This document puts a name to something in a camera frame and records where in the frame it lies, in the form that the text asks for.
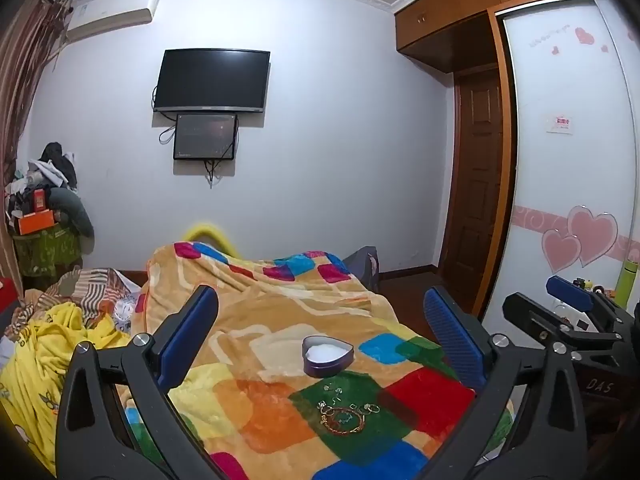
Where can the white and pink card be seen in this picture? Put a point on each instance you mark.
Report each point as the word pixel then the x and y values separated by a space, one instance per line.
pixel 560 124

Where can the purple heart-shaped jewelry box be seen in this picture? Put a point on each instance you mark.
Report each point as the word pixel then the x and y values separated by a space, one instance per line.
pixel 327 357

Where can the colourful checked blanket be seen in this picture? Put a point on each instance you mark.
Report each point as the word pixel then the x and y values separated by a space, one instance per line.
pixel 280 310

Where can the orange box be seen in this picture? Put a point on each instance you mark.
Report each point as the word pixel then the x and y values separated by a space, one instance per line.
pixel 35 222

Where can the striped brown curtain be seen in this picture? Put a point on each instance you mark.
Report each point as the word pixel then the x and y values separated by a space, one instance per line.
pixel 25 85

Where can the pile of dark clothes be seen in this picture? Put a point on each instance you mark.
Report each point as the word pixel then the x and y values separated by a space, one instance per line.
pixel 57 162

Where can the striped brown blanket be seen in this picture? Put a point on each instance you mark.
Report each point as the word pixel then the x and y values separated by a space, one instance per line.
pixel 95 285

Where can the small red box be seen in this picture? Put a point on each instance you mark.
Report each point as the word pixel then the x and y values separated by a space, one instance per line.
pixel 40 200

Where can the orange wooden wardrobe frame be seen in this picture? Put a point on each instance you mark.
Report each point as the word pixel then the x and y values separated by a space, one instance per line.
pixel 506 160

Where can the white air conditioner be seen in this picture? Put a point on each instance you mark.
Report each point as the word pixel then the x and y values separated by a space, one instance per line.
pixel 110 12

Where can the small black wall monitor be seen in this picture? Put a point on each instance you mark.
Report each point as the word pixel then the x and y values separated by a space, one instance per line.
pixel 205 136

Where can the dark wooden door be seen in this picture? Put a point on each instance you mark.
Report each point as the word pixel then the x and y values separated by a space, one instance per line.
pixel 475 185

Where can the green bottle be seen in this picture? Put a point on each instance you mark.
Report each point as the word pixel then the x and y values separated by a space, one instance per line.
pixel 628 280

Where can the yellow printed blanket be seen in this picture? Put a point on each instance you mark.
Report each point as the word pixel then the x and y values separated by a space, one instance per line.
pixel 35 360

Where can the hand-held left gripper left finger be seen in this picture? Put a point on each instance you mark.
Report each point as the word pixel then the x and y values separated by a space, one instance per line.
pixel 192 330

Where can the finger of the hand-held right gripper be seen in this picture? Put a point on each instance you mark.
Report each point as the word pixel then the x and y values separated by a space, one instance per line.
pixel 570 291
pixel 535 316

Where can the white heart-patterned sliding door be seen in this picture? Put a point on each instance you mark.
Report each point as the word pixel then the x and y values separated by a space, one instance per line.
pixel 631 110
pixel 560 185

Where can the yellow foam hoop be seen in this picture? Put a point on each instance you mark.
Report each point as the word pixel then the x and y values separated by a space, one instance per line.
pixel 202 230

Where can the red cloth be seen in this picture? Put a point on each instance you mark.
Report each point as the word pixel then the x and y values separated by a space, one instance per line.
pixel 7 297

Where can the group of small rings and earrings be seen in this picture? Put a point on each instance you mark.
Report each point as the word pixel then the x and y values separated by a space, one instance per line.
pixel 372 407

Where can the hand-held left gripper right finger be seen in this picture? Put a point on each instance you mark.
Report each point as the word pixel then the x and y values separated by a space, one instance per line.
pixel 452 335

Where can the black wall television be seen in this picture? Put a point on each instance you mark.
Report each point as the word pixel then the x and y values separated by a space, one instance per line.
pixel 212 80

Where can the wooden overhead cabinet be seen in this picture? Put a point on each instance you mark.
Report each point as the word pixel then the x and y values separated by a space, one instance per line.
pixel 450 5

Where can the grey bag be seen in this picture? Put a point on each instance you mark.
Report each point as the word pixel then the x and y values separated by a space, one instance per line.
pixel 362 267

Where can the white patterned cloth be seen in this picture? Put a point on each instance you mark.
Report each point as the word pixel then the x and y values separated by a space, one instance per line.
pixel 124 312

